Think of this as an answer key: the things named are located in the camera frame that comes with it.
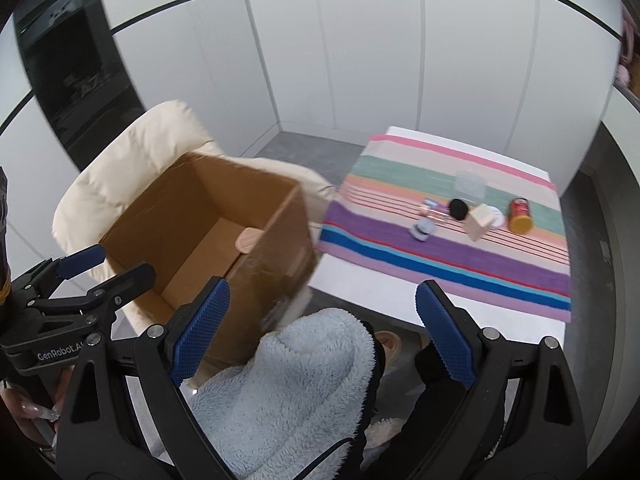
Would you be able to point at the brown cardboard box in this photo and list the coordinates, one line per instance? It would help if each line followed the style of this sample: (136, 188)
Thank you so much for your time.
(280, 240)

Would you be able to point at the clear plastic square box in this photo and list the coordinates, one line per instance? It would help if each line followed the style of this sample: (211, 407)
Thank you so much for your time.
(470, 185)

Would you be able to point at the small blue grey case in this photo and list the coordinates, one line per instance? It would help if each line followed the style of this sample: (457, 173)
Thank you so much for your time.
(421, 230)

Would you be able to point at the white round compact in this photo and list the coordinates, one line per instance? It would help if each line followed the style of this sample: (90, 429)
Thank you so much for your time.
(497, 217)

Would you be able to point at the cream padded chair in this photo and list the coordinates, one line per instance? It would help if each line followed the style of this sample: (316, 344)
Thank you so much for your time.
(130, 155)

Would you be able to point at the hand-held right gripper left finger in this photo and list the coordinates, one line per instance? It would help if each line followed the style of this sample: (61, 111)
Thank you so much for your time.
(200, 330)

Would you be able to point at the pink plastic case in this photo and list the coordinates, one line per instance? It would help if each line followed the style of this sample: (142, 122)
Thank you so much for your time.
(248, 238)

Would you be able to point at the white fluffy slipper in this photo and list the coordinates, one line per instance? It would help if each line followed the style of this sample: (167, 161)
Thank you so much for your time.
(381, 432)

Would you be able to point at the beige slipper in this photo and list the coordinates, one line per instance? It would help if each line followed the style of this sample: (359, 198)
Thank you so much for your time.
(389, 345)

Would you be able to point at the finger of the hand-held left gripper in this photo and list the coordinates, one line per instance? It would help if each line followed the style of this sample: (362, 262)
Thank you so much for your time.
(125, 280)
(80, 260)

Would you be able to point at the small purple bottle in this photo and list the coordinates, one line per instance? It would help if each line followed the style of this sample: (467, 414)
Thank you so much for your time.
(434, 208)

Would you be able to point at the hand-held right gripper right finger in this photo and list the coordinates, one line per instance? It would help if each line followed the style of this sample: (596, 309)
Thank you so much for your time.
(450, 330)

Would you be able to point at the black glass wall panel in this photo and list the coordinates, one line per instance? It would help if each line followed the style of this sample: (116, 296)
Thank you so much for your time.
(65, 70)

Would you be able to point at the red and yellow can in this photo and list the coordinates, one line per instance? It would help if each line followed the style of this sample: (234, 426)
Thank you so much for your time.
(520, 215)

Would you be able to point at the black round powder puff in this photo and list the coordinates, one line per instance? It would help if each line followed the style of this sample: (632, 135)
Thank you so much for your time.
(457, 208)

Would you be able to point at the small metal plate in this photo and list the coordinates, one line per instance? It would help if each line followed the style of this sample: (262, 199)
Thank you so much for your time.
(604, 251)

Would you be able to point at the light blue fluffy robe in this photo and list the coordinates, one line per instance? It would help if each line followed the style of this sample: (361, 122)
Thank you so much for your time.
(280, 390)

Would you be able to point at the beige small carton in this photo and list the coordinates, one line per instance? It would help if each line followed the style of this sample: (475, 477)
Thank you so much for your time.
(477, 222)

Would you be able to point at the striped colourful cloth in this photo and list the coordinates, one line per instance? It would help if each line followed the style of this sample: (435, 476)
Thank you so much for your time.
(400, 170)

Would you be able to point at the person's left hand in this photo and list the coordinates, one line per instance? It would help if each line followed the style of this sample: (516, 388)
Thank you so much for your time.
(22, 405)

